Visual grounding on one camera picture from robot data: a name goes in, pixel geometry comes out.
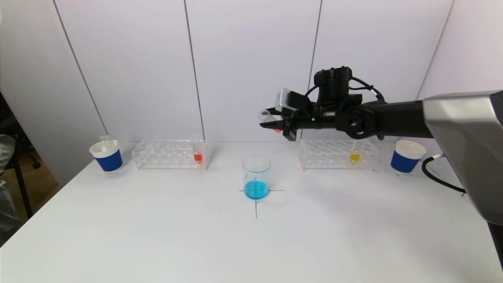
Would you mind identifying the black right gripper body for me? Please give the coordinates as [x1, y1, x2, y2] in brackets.
[281, 107, 321, 142]

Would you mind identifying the test tube with red pigment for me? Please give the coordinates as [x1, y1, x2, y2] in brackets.
[190, 134, 204, 165]
[257, 109, 283, 133]

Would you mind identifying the clear acrylic test tube rack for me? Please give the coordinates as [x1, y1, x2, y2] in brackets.
[298, 138, 381, 172]
[131, 139, 209, 171]

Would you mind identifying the clear glass beaker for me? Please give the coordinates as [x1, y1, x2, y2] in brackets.
[241, 154, 272, 200]

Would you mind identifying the test tube with yellow pigment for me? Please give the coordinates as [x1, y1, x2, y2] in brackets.
[349, 138, 364, 165]

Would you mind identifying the blue and white paper cup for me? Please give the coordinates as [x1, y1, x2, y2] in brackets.
[390, 140, 427, 175]
[89, 140, 123, 175]

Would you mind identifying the black tripod stand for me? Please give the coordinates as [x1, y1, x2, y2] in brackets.
[7, 136, 42, 219]

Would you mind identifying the grey crinkled plastic cover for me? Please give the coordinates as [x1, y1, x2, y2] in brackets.
[0, 135, 21, 234]

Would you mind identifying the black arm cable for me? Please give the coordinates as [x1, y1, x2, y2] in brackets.
[305, 77, 466, 194]

